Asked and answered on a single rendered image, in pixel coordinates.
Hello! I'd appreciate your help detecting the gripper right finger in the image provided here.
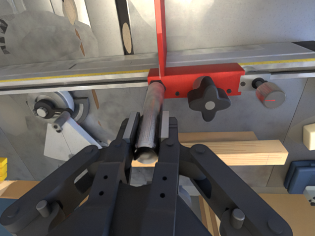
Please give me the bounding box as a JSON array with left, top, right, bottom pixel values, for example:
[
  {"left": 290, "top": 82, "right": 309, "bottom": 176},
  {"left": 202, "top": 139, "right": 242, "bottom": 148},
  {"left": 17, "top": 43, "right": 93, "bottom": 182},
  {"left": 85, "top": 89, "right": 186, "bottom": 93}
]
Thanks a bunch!
[{"left": 145, "top": 111, "right": 293, "bottom": 236}]

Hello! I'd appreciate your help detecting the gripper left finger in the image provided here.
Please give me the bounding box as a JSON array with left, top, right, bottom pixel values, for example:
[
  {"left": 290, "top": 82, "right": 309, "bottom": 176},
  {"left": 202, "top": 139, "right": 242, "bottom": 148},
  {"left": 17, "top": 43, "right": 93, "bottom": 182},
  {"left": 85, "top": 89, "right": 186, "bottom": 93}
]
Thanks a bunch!
[{"left": 0, "top": 111, "right": 142, "bottom": 236}]

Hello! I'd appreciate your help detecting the grey knurled round handle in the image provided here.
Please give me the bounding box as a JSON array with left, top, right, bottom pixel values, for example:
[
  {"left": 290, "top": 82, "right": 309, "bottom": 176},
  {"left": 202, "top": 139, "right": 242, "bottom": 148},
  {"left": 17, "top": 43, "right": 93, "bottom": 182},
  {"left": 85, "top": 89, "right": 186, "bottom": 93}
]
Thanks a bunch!
[{"left": 133, "top": 80, "right": 166, "bottom": 165}]

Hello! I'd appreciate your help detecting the grey miter gauge head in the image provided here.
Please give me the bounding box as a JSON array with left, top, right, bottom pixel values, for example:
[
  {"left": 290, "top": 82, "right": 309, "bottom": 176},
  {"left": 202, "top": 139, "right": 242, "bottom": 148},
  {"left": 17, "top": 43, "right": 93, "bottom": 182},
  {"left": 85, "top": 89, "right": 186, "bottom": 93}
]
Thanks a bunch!
[{"left": 25, "top": 90, "right": 104, "bottom": 159}]

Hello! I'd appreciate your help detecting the light wooden test stick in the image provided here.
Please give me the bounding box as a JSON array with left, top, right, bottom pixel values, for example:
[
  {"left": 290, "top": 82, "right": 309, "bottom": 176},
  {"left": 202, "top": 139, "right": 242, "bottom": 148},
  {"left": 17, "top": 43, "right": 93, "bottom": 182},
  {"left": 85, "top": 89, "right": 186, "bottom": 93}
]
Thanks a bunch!
[{"left": 131, "top": 131, "right": 289, "bottom": 168}]

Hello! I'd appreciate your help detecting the black lock lever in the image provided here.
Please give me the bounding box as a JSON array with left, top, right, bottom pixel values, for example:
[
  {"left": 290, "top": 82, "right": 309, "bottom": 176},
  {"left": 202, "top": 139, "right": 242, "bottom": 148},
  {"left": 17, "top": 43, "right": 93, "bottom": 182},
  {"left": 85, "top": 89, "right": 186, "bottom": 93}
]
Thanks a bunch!
[{"left": 33, "top": 99, "right": 74, "bottom": 133}]

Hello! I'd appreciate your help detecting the yellow block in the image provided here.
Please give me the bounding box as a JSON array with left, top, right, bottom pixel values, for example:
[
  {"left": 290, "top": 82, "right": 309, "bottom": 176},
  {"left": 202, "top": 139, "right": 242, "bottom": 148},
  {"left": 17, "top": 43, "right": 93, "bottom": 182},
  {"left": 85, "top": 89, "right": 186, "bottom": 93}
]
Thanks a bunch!
[{"left": 0, "top": 157, "right": 8, "bottom": 182}]

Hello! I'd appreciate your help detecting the grey fence with yellow scale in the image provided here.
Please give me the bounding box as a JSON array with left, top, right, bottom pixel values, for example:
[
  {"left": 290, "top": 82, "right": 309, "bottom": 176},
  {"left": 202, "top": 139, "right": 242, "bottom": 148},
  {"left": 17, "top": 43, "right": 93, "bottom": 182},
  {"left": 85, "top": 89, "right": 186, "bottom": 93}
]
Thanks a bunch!
[{"left": 0, "top": 40, "right": 315, "bottom": 96}]

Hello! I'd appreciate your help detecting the cream block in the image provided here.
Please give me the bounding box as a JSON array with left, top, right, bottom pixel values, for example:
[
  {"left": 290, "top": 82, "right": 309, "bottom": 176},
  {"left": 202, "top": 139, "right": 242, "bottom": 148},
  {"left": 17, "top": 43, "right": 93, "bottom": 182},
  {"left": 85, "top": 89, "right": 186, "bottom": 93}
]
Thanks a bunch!
[{"left": 302, "top": 122, "right": 315, "bottom": 151}]

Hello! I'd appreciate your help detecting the red stop block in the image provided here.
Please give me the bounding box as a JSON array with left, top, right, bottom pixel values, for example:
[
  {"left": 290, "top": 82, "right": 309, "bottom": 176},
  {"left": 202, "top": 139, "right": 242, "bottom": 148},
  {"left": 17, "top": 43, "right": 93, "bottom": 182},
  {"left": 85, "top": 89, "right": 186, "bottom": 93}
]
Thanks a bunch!
[{"left": 147, "top": 0, "right": 246, "bottom": 99}]

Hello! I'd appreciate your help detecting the grey saw table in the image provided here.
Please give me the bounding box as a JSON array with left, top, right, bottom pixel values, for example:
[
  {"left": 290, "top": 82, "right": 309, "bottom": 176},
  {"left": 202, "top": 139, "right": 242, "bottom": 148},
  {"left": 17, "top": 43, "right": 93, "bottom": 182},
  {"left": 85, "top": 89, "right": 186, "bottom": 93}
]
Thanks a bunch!
[{"left": 0, "top": 0, "right": 315, "bottom": 188}]

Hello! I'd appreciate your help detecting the black star knob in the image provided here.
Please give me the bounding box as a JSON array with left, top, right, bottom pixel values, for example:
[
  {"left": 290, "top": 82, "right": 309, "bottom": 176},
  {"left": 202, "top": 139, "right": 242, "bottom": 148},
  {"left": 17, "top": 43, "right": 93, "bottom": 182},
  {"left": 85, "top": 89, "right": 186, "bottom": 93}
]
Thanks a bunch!
[{"left": 187, "top": 75, "right": 232, "bottom": 123}]

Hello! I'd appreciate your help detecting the blue box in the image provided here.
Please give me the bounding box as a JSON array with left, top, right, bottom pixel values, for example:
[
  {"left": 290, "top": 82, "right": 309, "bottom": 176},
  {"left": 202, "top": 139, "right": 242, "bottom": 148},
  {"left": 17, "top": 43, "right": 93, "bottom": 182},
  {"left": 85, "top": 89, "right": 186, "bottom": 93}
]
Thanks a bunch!
[{"left": 283, "top": 160, "right": 315, "bottom": 195}]

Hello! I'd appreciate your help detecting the white small device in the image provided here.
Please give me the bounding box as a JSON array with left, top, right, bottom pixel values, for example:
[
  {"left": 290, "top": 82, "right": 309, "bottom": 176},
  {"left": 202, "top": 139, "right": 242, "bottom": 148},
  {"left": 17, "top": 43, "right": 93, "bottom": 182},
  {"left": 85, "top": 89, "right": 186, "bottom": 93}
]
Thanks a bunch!
[{"left": 303, "top": 185, "right": 315, "bottom": 207}]

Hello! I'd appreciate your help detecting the grey knob with red mark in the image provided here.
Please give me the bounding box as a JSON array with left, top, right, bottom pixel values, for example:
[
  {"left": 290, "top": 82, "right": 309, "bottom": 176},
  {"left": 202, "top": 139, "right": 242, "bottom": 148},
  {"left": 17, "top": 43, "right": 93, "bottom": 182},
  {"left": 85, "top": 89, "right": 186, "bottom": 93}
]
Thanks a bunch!
[{"left": 252, "top": 77, "right": 286, "bottom": 109}]

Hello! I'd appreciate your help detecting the grey crumpled bag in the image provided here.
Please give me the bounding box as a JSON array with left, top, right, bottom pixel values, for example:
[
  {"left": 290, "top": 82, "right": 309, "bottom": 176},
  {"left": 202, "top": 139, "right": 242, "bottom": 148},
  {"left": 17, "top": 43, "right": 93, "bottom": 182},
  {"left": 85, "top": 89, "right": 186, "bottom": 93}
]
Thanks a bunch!
[{"left": 0, "top": 10, "right": 100, "bottom": 66}]

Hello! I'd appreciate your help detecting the black bar with tan oval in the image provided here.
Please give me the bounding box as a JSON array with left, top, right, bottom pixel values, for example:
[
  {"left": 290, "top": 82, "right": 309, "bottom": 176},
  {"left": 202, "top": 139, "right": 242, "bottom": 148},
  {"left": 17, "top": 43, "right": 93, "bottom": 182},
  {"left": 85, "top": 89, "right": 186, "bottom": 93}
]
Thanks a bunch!
[{"left": 114, "top": 0, "right": 135, "bottom": 56}]

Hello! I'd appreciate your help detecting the grey knob bracket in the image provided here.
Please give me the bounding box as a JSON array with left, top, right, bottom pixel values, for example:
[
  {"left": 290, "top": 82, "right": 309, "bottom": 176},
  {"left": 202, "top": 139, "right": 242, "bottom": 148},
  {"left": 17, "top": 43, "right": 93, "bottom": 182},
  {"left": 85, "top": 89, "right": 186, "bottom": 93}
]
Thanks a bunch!
[{"left": 239, "top": 72, "right": 272, "bottom": 92}]

